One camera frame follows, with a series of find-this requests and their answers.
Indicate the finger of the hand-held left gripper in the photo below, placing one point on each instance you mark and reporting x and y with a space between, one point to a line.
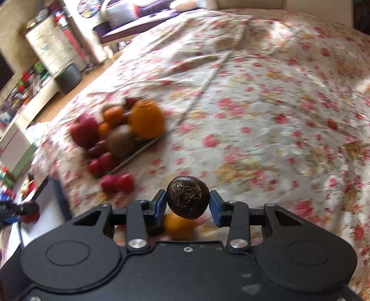
23 208
8 221

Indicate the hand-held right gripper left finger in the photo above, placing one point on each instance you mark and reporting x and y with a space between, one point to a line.
160 208

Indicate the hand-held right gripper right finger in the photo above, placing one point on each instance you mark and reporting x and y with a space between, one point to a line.
215 209

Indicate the red tomato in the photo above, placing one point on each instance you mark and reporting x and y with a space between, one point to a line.
96 150
108 184
125 182
94 168
107 161
30 217

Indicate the dark brown round fruit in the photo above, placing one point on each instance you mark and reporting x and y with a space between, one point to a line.
187 196

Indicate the white rectangular plate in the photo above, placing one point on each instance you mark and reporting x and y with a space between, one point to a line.
138 152

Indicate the small orange mandarin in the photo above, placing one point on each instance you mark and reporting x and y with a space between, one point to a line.
179 228
103 129
113 115

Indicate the brown kiwi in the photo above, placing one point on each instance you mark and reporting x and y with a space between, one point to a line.
120 141

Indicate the large orange citrus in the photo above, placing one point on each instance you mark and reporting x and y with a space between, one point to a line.
146 119

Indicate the white low shelf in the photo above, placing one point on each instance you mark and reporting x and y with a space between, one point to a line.
31 110

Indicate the floral bedspread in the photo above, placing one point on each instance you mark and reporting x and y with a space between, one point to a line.
245 115

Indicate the red apple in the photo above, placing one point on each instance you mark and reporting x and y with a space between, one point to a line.
83 130

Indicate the dark red pear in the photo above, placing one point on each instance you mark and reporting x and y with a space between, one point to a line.
131 102

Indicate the grey round stool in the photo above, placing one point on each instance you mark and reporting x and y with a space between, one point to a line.
68 77

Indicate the black television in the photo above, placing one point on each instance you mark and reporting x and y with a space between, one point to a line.
4 71

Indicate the white cabinet with cartoon drawings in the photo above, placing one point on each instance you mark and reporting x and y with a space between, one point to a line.
55 46

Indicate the red stick vacuum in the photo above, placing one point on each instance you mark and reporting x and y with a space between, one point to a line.
76 43

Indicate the purple sofa bench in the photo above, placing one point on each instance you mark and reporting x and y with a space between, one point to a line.
130 29

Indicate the grey pillow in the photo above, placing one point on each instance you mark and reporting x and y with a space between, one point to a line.
121 16

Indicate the round colourful dartboard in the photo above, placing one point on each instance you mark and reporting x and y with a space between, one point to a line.
89 7

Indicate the white board with dark frame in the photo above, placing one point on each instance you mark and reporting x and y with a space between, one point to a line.
47 202

